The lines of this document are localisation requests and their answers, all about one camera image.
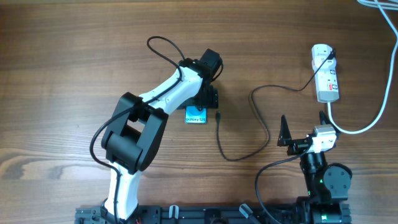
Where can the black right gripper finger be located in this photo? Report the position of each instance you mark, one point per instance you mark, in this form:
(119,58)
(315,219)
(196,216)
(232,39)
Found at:
(284,138)
(325,120)

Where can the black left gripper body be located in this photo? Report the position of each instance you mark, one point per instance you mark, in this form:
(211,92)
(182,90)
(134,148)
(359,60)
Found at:
(207,100)

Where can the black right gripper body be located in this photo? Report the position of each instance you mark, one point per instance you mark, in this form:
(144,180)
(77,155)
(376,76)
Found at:
(298,147)

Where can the blue Galaxy smartphone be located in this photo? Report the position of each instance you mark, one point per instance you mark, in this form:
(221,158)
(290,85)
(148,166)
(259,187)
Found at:
(193,115)

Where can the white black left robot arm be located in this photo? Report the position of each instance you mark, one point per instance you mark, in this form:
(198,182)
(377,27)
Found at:
(133,135)

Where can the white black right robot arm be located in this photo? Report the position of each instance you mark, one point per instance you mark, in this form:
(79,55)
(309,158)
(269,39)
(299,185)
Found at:
(327,184)

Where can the white USB charger plug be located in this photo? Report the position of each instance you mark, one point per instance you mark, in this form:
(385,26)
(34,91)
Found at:
(324,62)

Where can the white power strip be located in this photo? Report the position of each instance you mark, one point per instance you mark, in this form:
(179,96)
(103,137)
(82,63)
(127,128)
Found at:
(326,82)

